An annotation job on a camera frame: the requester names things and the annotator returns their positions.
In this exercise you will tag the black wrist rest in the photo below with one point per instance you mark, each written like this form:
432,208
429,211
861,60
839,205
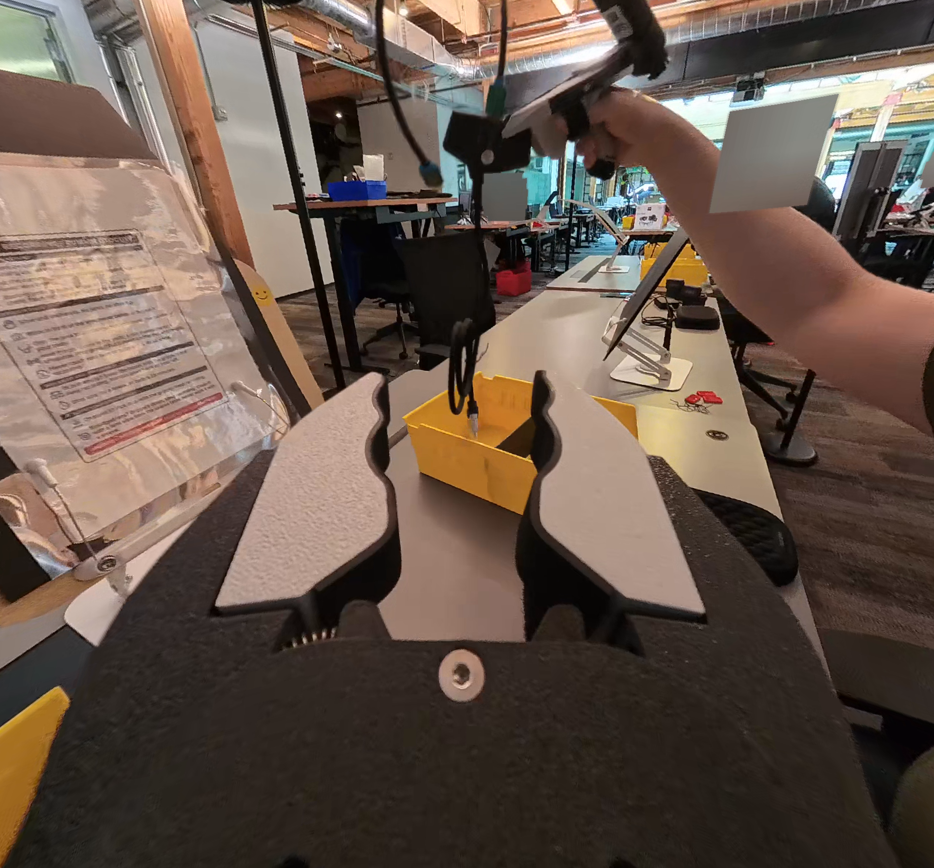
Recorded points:
759,532

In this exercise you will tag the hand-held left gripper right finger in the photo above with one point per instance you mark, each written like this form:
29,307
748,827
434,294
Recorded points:
620,503

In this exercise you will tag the wooden post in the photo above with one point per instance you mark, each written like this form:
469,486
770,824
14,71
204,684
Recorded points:
182,116

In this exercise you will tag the blue plastic bin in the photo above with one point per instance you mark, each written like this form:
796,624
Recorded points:
357,190

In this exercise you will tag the brown cardboard box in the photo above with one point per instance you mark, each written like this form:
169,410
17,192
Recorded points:
66,116

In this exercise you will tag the red plastic box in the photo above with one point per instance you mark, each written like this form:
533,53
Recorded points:
514,280

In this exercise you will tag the small red clips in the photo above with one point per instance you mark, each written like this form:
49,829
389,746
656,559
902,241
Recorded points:
704,398

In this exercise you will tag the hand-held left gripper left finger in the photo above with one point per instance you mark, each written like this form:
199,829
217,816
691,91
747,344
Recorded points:
314,496

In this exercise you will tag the yellow plastic bin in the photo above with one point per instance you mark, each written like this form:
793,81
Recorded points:
467,459
678,271
25,758

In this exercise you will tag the person's right forearm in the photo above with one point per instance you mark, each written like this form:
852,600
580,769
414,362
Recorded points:
802,277

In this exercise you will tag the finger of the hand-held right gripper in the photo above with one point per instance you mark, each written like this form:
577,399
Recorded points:
562,91

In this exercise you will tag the tablet on white stand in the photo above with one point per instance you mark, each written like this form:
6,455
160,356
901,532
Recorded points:
649,277

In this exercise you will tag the wooden board smiley sticker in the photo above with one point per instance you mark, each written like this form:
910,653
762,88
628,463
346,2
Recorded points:
281,328

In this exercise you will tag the clear acrylic instruction sign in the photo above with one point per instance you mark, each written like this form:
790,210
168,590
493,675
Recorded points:
109,328

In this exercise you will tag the wooden desk black legs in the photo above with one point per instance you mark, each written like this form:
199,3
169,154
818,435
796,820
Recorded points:
365,203

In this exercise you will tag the black office chair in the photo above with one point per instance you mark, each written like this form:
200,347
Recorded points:
445,284

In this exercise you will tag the metal ventilation duct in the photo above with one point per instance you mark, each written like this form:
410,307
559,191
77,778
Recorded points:
335,7

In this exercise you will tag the person's right hand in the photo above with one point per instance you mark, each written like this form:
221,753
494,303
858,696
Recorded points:
649,131

